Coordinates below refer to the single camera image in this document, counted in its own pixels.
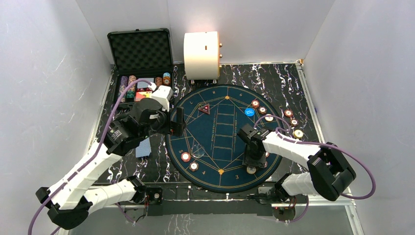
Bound aluminium frame rail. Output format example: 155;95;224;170
293;61;365;235

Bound yellow poker chip stack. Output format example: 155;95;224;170
293;129;304;140

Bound brown chip row in case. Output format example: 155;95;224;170
155;77;163;87

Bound clear dealer button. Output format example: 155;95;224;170
191;144;206;159

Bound blue small blind button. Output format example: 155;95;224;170
244;108;255;117

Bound orange blue chip stack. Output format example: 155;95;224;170
162;72;171;86

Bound round blue poker mat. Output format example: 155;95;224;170
165;85;282;193

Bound yellow chips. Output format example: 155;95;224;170
264;114;274;122
246;166;257;175

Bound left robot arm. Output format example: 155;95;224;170
36;98;186;230

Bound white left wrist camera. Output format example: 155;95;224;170
151;85;173;111

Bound purple chip row in case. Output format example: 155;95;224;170
118;76;128;103

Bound red card box in case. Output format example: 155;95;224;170
135;91;153;102

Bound white cylindrical device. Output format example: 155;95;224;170
183;31;222;84

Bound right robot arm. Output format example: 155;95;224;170
237;124;356;203

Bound red triangular all-in marker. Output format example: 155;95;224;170
198;104;210;115

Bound pink green chip row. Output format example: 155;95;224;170
126;75;137;100

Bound blue playing card deck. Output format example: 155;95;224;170
135;138;151;158

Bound brown poker chip stack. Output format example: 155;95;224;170
290;118;299;126

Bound card deck in case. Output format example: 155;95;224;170
136;77;154;92

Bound black chip carrying case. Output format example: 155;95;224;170
107;28;174;103

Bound red poker chip stack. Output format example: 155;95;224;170
284;109;293;118

